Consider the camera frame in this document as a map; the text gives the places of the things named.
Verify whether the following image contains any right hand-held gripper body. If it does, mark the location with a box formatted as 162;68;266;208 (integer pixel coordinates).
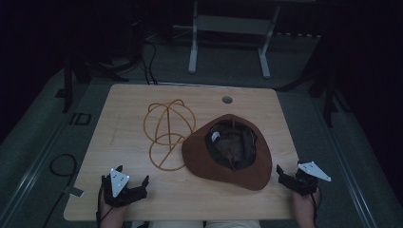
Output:
279;161;333;197

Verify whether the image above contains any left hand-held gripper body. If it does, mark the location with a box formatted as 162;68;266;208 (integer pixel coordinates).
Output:
101;167;148;209

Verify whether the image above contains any brown felt hat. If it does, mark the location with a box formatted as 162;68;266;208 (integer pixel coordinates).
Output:
181;113;274;192

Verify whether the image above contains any gold wire hat stand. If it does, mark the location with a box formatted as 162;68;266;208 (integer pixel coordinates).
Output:
143;99;197;172

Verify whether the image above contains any person's left hand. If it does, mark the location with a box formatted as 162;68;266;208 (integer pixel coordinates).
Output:
98;193;128;228

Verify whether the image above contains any person's right hand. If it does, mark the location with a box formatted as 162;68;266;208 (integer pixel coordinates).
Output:
291;186;320;228

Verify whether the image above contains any grey tape piece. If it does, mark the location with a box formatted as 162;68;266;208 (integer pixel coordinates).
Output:
62;185;86;199

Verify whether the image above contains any black metal stand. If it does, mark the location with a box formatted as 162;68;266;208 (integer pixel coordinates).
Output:
54;53;130;114
278;60;354;129

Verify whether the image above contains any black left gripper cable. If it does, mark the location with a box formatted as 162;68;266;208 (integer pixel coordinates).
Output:
95;182;116;228

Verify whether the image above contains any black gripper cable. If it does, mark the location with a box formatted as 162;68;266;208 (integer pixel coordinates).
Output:
95;182;116;228
310;185;323;228

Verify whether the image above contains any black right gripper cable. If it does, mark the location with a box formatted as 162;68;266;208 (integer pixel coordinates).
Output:
310;185;323;228

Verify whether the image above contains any black floor cable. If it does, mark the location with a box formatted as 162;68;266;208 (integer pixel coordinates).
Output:
41;153;79;228

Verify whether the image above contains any black cables bundle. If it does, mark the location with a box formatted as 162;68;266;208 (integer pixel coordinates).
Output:
138;39;160;86

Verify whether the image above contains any white metal desk frame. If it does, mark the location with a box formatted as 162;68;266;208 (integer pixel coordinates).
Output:
172;0;282;80

